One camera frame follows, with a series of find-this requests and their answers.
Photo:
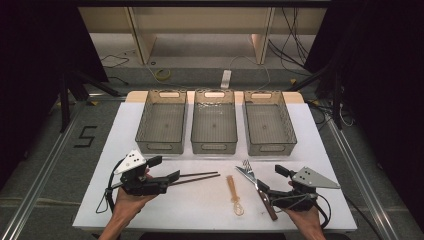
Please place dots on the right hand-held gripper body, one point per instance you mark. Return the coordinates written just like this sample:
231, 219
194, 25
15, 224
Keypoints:
300, 196

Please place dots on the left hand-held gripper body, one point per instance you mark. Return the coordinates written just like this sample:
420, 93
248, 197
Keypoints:
140, 186

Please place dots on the grey transparent plastic basket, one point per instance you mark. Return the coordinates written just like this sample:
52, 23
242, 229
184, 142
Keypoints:
162, 125
214, 125
269, 126

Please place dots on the person's left hand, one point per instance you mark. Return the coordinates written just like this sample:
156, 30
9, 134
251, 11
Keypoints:
128, 205

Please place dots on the person's right hand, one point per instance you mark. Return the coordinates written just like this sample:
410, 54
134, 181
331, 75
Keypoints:
308, 220

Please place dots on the white table cover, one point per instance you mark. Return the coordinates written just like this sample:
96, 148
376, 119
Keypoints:
200, 203

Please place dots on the yellow tape roll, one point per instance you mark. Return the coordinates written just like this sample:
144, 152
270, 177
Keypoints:
157, 75

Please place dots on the black metal stand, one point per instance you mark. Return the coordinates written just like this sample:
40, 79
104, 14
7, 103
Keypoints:
337, 100
65, 103

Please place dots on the white power strip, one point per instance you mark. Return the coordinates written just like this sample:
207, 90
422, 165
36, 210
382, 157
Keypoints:
226, 79

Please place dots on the black curtain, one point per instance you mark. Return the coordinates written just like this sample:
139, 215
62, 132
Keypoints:
383, 83
33, 66

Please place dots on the light wooden shelf unit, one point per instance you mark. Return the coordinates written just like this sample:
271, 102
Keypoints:
200, 20

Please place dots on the aluminium floor rail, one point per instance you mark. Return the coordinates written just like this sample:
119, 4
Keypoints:
40, 186
363, 180

